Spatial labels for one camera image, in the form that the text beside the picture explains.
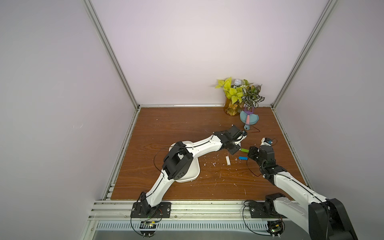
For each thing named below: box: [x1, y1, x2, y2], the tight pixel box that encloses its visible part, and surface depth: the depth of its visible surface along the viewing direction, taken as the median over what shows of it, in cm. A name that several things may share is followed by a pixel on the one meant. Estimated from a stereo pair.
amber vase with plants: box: [215, 77, 265, 116], surface depth 99 cm
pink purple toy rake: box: [244, 106, 254, 125], surface depth 112 cm
